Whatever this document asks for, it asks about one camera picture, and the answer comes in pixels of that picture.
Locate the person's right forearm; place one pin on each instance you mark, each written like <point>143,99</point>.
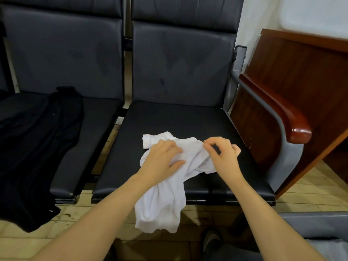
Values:
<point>272,225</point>

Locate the white plastic tray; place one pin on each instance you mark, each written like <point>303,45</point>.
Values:
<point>315,14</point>

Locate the person's blue jeans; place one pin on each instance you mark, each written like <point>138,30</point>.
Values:
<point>228,252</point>

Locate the black t-shirt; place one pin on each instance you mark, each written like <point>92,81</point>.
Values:
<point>32,155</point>

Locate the brown wooden desk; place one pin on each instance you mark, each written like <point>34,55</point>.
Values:
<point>299,68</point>

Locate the black leather bench seat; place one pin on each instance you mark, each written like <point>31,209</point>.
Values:
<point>60,51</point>
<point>179,62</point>

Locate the grey plastic storage bin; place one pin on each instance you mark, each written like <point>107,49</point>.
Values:
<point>318,223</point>

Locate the brown wooden bench armrest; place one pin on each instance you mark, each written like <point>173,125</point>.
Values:
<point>277,106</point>

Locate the grey t-shirt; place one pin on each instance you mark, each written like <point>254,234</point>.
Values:
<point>331,250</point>

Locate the person's black shoe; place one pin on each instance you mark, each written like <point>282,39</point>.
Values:
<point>212,239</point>

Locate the person's left forearm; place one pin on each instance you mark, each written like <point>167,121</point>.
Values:
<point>90,225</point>

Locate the person's right hand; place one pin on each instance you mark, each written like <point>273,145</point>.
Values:
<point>224,159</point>

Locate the white t-shirt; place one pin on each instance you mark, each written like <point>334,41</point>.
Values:
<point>160,206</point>

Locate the person's left hand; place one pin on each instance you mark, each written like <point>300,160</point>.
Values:
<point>160,163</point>

